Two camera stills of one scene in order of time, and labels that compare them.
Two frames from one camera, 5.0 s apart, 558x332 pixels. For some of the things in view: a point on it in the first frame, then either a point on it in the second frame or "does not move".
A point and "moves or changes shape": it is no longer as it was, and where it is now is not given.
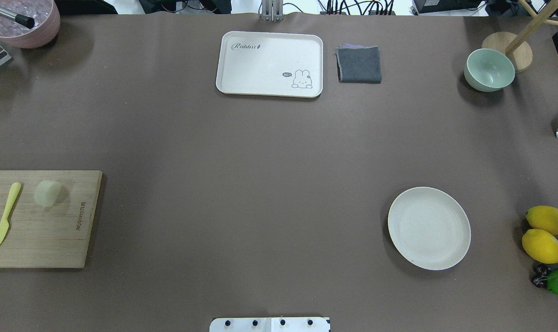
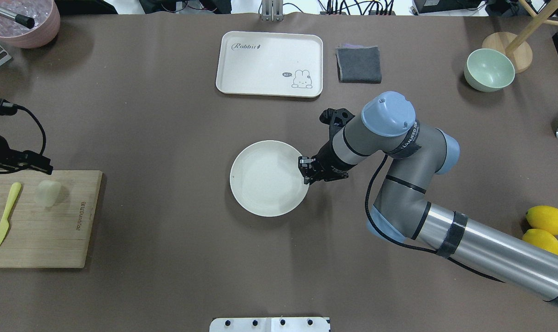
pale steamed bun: [47, 192] does not move
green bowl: [488, 70] does not move
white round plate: [428, 228] moves or changes shape
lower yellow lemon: [542, 246] does not move
